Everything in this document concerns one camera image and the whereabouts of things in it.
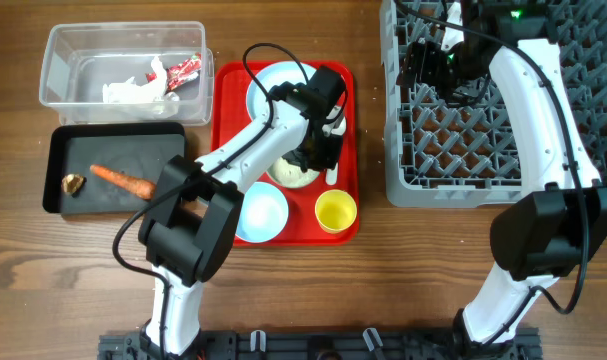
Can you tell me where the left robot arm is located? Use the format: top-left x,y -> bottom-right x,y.
138,66 -> 346,359

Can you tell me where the light blue bowl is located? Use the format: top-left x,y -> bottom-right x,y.
236,182 -> 289,244

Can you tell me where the black plastic tray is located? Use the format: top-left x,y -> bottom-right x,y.
42,122 -> 187,216

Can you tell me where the green bowl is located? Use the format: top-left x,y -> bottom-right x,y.
265,155 -> 322,190

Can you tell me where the red serving tray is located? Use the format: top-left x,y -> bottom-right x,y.
211,62 -> 359,246

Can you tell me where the clear plastic bin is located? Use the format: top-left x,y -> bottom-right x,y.
39,21 -> 214,126

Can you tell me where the yellow plastic cup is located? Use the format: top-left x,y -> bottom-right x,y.
314,189 -> 358,234

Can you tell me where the brown food scrap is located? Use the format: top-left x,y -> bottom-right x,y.
61,174 -> 86,195

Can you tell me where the white plastic spoon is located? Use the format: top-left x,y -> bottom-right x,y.
323,106 -> 346,186

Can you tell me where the grey dishwasher rack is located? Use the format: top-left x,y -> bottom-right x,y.
379,1 -> 607,208

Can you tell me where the white napkin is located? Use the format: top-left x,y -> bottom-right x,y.
102,56 -> 180,104

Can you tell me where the red snack wrapper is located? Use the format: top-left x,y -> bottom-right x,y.
165,53 -> 202,92

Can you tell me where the orange carrot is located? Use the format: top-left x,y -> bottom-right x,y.
90,164 -> 156,200

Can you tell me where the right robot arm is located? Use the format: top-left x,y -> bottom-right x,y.
397,1 -> 607,356

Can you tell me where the light blue plate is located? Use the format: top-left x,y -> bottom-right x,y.
246,61 -> 316,120

